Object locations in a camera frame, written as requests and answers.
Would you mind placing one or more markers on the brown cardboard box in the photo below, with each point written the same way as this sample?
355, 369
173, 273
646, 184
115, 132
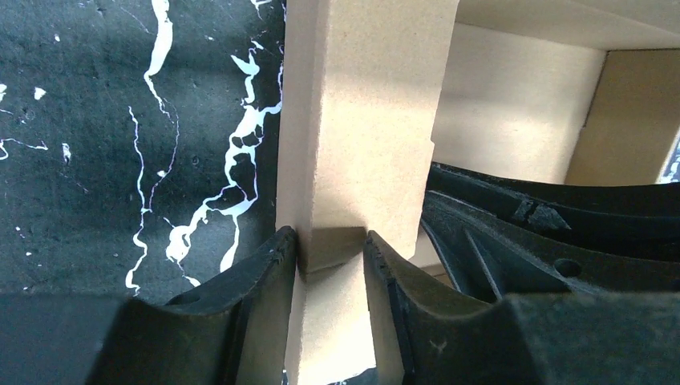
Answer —
582, 93

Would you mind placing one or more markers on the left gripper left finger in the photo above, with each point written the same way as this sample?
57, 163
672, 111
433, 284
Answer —
232, 329

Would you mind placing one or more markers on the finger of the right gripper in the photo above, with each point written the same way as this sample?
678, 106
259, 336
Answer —
487, 257
504, 195

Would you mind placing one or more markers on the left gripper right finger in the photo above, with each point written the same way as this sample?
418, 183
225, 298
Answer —
426, 333

